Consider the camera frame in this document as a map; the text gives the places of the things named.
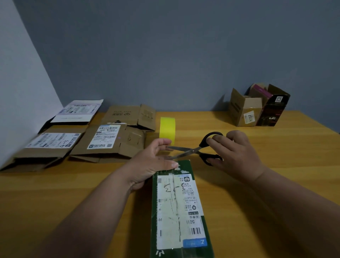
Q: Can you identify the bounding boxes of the black box white label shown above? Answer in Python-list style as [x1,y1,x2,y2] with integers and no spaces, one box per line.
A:
[38,100,104,133]

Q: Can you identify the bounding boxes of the small brown cardboard box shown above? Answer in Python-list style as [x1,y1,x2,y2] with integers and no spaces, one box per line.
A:
[229,88,264,127]

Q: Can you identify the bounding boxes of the yellow tape roll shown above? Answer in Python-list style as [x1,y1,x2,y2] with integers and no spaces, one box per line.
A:
[159,117,176,145]

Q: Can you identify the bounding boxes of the plain brown carton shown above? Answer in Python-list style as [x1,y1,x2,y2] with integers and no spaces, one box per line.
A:
[101,104,157,132]

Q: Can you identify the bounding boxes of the pink and black carton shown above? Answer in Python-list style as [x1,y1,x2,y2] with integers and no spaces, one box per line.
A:
[248,83,291,127]

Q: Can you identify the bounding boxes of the green box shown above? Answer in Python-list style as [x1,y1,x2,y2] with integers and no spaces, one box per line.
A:
[149,159,215,258]

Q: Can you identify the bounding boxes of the person's right hand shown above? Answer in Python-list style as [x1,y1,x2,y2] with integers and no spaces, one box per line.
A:
[206,130,267,184]

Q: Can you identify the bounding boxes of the brown carton with label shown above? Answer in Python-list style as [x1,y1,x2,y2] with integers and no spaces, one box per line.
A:
[69,123,147,163]

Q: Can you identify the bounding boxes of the person's left hand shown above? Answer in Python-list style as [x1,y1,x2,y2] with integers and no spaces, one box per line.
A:
[118,138,179,192]

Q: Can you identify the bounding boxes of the black scissors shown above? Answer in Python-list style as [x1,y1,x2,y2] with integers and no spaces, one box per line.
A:
[166,131,224,167]

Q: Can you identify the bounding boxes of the person's right forearm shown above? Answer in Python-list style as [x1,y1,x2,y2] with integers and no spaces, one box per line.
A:
[251,167,340,258]

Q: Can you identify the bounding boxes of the person's left forearm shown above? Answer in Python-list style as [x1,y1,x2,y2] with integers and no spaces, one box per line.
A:
[34,173,133,258]

